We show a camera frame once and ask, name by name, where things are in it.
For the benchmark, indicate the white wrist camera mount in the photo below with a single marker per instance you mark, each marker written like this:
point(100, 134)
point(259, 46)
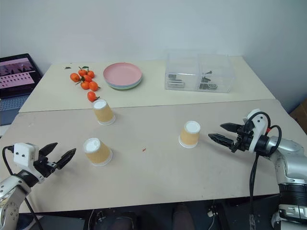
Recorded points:
point(24, 154)
point(259, 123)

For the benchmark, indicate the dark metal hardware parts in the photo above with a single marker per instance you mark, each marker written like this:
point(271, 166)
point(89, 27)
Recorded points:
point(175, 81)
point(207, 83)

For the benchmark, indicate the brown cardboard box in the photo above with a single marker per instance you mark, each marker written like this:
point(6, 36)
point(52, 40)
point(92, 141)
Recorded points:
point(300, 112)

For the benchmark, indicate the open laptop with pink screen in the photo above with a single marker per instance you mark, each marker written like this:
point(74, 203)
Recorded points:
point(16, 76)

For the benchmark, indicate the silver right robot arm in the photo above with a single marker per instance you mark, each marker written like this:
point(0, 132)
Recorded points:
point(290, 165)

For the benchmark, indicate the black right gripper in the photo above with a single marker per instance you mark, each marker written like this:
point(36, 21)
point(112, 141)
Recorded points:
point(242, 140)

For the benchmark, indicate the light green plastic plate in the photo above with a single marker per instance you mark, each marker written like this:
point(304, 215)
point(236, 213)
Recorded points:
point(124, 88)

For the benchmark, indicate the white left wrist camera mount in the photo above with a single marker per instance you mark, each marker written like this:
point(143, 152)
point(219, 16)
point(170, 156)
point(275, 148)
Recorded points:
point(24, 154)

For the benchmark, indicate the light blue plastic plate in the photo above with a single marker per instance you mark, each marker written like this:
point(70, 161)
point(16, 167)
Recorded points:
point(134, 84)

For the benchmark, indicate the small orange mandarin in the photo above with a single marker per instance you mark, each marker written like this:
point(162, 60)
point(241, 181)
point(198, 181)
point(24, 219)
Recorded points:
point(90, 74)
point(91, 96)
point(85, 85)
point(87, 78)
point(82, 72)
point(93, 85)
point(74, 77)

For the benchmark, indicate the clear plastic drawer box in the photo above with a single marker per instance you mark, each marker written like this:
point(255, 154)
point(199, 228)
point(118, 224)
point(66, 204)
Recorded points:
point(199, 72)

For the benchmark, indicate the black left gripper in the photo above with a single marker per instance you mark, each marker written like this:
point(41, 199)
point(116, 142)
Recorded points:
point(45, 166)

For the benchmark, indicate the brown ribbed paper cup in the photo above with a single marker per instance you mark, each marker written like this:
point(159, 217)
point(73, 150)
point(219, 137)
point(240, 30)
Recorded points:
point(103, 112)
point(97, 152)
point(190, 134)

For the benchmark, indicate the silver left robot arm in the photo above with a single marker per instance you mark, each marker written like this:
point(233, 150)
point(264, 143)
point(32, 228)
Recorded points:
point(12, 194)

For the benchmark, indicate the pink plastic plate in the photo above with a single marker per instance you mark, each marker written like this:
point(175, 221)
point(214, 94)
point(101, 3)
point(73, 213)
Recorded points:
point(122, 72)

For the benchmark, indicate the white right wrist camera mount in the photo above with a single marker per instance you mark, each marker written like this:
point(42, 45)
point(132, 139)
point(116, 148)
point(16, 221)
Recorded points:
point(259, 123)

